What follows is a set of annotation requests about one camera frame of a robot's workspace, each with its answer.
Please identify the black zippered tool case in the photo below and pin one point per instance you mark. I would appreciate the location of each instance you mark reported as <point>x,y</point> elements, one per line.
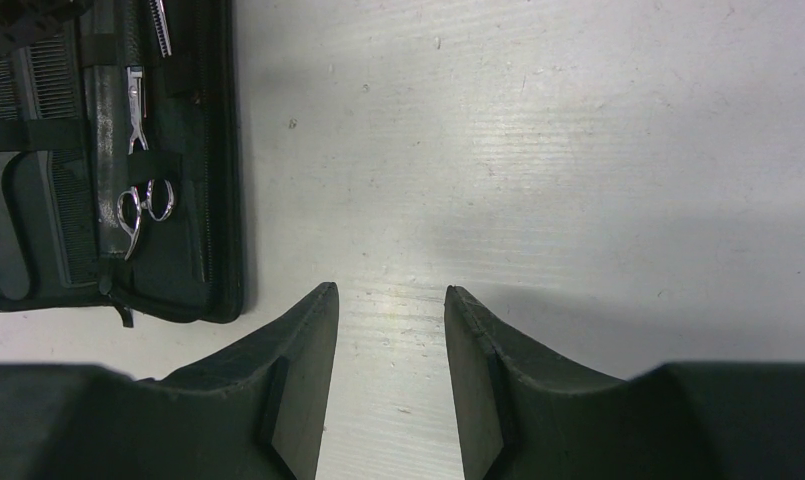
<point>189,267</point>

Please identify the silver scissors red tip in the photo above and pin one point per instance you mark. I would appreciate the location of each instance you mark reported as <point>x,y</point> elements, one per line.
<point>149,190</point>

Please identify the silver thinning scissors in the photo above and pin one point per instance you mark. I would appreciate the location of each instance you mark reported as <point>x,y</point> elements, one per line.
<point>160,23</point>

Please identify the black handled comb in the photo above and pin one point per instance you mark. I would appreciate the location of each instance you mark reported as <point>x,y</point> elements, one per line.
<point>15,280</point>

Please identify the black comb in case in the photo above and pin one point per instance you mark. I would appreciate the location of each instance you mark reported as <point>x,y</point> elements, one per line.
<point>51,89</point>

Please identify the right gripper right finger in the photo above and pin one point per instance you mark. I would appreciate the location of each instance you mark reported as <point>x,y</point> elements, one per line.
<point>524,411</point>

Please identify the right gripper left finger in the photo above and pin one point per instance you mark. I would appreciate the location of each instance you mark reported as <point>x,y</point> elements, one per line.
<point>254,409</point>

